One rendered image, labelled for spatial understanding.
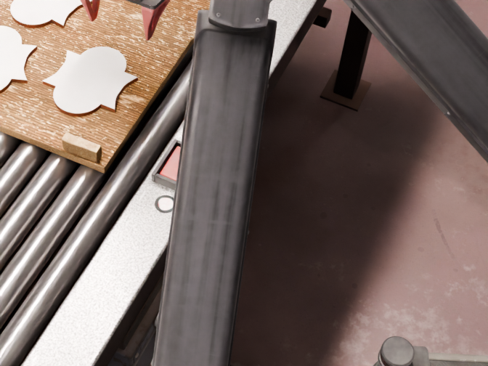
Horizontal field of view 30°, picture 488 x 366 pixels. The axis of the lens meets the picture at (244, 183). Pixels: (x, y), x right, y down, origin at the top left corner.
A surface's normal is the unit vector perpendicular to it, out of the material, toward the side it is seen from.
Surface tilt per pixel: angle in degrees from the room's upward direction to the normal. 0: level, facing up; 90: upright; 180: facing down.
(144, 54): 0
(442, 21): 36
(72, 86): 0
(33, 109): 0
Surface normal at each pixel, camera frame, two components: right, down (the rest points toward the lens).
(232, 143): 0.09, 0.05
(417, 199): 0.07, -0.58
